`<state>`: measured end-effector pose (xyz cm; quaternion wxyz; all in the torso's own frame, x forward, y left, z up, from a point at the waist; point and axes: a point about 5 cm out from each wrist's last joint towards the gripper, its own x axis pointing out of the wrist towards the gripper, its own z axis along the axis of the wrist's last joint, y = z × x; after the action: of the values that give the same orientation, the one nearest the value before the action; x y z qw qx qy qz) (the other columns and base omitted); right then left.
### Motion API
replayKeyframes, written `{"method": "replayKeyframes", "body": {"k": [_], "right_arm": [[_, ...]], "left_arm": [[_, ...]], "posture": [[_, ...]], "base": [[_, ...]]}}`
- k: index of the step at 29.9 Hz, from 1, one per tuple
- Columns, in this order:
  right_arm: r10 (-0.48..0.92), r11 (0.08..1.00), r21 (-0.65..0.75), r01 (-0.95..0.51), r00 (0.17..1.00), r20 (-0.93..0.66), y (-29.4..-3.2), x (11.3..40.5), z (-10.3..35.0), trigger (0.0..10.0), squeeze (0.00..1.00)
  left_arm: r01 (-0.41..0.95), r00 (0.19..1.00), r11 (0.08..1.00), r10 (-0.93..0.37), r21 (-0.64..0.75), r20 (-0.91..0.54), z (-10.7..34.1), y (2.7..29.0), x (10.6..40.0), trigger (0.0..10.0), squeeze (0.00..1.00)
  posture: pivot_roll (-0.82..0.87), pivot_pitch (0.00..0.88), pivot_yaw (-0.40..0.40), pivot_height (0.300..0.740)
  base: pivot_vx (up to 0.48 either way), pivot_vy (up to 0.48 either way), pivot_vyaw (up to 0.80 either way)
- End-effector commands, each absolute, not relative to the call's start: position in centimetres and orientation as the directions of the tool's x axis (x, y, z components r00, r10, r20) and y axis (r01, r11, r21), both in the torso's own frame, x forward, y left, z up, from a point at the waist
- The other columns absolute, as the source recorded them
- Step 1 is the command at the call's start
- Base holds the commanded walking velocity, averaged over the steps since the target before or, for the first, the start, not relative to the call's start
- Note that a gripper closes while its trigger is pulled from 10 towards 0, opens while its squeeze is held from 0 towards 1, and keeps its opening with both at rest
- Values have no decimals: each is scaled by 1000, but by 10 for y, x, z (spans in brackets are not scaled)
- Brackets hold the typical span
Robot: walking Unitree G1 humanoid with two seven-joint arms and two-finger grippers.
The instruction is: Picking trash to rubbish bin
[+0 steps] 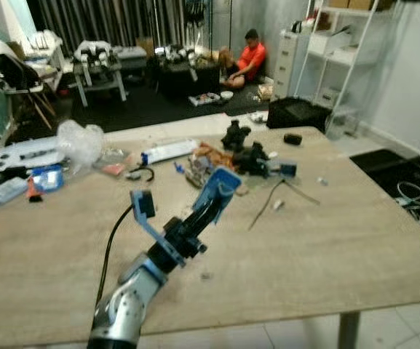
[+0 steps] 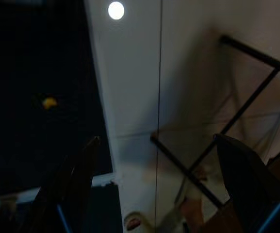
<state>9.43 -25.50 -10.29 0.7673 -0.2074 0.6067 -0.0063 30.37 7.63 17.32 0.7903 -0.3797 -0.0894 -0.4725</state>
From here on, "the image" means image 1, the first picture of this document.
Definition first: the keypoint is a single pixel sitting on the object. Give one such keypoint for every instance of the low black table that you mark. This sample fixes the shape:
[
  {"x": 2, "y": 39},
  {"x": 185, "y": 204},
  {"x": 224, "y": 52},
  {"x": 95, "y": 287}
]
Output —
[{"x": 188, "y": 74}]

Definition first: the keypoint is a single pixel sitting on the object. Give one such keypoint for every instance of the small blue block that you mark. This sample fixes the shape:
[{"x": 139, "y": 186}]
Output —
[{"x": 287, "y": 169}]

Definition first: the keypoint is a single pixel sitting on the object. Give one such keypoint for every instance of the light wooden table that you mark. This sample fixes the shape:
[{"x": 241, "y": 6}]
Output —
[{"x": 304, "y": 269}]

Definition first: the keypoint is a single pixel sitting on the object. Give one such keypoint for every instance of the black bag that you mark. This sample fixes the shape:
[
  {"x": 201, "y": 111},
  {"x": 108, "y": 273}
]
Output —
[{"x": 297, "y": 115}]

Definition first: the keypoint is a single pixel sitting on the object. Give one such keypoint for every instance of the blue and white packet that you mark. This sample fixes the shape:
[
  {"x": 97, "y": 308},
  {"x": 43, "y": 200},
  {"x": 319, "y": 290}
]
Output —
[{"x": 47, "y": 177}]

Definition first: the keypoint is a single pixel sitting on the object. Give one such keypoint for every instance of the tiny white scrap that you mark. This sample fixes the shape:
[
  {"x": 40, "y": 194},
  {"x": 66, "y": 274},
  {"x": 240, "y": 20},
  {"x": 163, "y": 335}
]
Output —
[{"x": 322, "y": 181}]

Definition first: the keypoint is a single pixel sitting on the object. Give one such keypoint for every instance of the orange brown crumpled wrapper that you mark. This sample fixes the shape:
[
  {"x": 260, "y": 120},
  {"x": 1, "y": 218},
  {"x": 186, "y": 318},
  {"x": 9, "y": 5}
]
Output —
[{"x": 211, "y": 155}]

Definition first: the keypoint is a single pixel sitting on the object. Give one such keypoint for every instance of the white drawer cabinet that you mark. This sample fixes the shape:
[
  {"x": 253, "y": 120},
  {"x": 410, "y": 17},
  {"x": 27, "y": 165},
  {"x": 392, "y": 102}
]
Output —
[{"x": 288, "y": 64}]

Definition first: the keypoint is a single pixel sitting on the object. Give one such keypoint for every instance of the small blue plastic piece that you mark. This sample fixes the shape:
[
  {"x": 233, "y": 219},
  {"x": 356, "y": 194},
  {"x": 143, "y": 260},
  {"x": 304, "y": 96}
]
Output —
[{"x": 178, "y": 167}]

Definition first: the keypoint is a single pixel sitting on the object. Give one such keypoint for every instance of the small black robot part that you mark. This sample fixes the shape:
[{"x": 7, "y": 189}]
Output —
[{"x": 236, "y": 135}]

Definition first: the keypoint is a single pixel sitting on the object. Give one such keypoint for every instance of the long white box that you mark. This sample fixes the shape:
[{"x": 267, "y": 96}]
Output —
[{"x": 167, "y": 151}]

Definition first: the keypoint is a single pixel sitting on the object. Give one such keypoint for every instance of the white stool with clutter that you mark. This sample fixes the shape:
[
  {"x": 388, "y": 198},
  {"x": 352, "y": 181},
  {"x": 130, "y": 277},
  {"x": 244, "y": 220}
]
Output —
[{"x": 99, "y": 65}]

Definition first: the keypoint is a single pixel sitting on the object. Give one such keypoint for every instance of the black floor mat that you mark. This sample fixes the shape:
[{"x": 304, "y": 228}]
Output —
[{"x": 399, "y": 178}]

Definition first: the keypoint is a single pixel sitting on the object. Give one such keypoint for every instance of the white metal shelf rack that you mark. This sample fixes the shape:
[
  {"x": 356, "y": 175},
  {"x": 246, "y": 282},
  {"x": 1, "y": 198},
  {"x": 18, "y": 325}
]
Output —
[{"x": 341, "y": 51}]

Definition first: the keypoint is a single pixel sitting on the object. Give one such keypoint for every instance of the small black oval object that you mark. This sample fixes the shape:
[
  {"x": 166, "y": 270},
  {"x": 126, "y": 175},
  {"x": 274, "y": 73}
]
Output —
[{"x": 292, "y": 138}]

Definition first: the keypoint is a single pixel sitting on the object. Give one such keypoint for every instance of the white tray of items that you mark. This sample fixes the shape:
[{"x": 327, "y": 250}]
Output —
[{"x": 204, "y": 98}]

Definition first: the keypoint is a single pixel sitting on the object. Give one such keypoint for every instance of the dark striped curtain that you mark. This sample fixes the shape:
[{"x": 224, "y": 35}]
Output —
[{"x": 115, "y": 22}]

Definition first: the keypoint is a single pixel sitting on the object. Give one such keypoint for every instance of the flat white tray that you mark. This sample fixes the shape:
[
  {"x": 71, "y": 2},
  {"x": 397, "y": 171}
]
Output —
[{"x": 24, "y": 153}]

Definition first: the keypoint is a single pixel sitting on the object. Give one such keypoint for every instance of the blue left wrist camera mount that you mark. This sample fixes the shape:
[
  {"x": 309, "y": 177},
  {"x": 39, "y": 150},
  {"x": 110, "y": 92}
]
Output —
[{"x": 160, "y": 246}]

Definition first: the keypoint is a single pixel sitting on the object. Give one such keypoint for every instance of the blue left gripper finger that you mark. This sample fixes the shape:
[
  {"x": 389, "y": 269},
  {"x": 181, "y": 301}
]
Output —
[
  {"x": 213, "y": 185},
  {"x": 229, "y": 187}
]

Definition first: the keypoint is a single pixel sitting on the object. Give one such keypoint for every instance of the small white bowl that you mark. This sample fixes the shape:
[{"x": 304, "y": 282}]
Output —
[{"x": 226, "y": 94}]

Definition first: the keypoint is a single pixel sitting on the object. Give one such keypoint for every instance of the pale grey flat packet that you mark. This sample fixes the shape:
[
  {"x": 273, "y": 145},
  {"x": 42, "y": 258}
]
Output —
[{"x": 7, "y": 190}]

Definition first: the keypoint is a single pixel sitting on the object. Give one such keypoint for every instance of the crumpled clear plastic bag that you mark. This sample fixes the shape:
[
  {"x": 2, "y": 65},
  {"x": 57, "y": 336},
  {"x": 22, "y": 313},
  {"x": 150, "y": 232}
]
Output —
[{"x": 80, "y": 144}]

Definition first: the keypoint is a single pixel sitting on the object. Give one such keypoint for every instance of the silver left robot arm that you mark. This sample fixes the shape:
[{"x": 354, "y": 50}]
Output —
[{"x": 126, "y": 305}]

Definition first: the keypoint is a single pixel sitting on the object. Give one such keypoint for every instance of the person in orange shirt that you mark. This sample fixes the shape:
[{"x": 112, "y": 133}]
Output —
[{"x": 250, "y": 59}]

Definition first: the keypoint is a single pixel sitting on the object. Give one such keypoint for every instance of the small pink packet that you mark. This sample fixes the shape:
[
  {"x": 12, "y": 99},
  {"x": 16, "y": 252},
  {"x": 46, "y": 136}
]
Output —
[{"x": 112, "y": 169}]

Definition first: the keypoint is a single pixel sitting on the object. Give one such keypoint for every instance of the small white scrap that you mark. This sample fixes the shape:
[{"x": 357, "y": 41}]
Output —
[{"x": 277, "y": 205}]

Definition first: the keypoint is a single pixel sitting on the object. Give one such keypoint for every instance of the white folding chair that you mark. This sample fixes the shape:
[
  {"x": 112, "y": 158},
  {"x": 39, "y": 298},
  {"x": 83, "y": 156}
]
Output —
[{"x": 13, "y": 76}]

